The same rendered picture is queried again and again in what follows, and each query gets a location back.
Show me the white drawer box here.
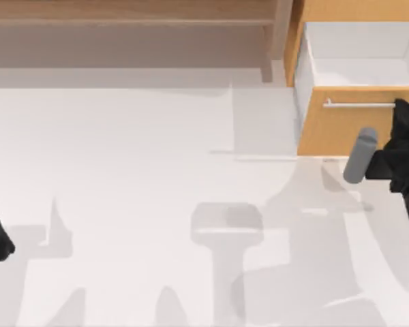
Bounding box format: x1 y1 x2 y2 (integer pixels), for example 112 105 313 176
294 21 409 121

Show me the wooden open shelf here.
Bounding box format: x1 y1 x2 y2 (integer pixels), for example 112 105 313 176
0 0 294 83

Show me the pale grey rounded box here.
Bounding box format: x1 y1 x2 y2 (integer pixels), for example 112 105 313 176
342 127 378 185

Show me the pale wooden drawer front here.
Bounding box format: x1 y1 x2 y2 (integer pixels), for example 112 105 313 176
297 85 409 159

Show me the long metal drawer handle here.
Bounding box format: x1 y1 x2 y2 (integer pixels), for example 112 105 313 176
322 98 409 110

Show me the wooden cabinet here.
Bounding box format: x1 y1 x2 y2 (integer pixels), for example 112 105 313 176
282 0 409 89

